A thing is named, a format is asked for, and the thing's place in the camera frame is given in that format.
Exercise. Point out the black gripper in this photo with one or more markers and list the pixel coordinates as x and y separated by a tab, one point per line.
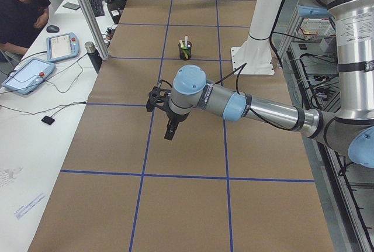
174	118

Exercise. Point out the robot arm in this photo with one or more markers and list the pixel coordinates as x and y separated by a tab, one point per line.
348	131

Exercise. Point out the black mesh pen cup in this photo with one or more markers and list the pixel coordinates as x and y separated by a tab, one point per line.
185	54

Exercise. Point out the yellow highlighter pen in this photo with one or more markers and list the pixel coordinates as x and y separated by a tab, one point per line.
181	44

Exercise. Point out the dark water bottle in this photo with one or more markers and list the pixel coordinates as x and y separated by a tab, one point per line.
94	56

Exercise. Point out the small black pad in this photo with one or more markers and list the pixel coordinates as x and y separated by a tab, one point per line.
48	120

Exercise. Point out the far teach pendant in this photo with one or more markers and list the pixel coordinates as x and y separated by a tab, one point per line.
62	47

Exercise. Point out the teach pendant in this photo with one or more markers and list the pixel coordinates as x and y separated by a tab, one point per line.
62	47
29	76

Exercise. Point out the black keyboard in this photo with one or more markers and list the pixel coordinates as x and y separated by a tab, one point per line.
97	7

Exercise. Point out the near teach pendant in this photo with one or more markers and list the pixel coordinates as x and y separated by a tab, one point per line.
29	76

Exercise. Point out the computer mouse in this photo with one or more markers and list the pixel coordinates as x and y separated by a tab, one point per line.
52	29

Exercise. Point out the black smartphone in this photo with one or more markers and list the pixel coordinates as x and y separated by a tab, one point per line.
71	6

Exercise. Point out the seated person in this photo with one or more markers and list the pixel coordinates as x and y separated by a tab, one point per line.
21	23

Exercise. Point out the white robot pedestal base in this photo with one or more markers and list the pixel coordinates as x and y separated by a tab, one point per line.
254	56

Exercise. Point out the aluminium frame post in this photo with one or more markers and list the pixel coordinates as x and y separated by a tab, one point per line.
94	28

